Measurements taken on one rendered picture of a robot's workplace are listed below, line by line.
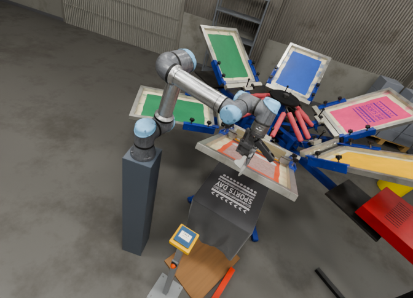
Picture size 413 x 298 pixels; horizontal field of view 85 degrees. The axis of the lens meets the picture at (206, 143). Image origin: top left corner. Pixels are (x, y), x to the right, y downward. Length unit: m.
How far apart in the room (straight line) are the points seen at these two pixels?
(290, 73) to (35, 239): 3.31
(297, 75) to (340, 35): 2.74
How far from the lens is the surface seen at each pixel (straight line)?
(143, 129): 1.27
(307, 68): 3.45
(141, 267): 2.36
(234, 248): 1.77
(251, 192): 1.77
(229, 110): 0.86
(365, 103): 3.17
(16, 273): 2.52
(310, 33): 5.81
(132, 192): 1.62
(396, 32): 6.25
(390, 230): 2.06
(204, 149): 1.24
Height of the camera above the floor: 2.21
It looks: 39 degrees down
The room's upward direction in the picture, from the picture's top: 17 degrees clockwise
